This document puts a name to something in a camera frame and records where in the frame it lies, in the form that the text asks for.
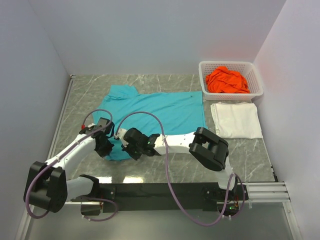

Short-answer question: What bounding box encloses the black base crossbar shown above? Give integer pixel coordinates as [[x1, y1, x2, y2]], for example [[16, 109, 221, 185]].
[[69, 182, 251, 214]]

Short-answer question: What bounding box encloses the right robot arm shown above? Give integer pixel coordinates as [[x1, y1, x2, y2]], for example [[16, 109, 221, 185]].
[[115, 127, 237, 200]]

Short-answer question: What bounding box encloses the white plastic laundry basket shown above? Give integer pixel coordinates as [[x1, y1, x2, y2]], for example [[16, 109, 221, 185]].
[[198, 60, 264, 101]]

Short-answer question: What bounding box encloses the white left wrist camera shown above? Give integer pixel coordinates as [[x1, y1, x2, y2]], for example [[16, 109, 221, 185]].
[[81, 123, 96, 130]]

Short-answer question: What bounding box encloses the orange t shirt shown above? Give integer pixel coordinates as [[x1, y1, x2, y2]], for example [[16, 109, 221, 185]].
[[205, 66, 251, 94]]

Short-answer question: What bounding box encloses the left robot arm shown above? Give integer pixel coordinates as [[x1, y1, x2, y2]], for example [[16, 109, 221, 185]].
[[23, 117, 115, 218]]

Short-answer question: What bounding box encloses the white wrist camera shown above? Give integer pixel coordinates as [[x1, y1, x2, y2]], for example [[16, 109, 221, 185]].
[[114, 128, 129, 148], [81, 123, 96, 130]]

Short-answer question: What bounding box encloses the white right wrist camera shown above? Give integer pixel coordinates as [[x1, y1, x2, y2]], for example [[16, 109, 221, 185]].
[[114, 128, 129, 148]]

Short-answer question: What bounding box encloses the folded white t shirt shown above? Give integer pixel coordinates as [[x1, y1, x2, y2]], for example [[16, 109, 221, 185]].
[[210, 102, 263, 139]]

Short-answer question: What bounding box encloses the aluminium rail frame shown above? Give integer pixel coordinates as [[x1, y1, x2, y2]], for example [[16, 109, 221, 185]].
[[16, 74, 301, 240]]

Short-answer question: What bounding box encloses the turquoise t shirt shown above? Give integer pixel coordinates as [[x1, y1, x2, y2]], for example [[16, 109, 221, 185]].
[[94, 84, 207, 161]]

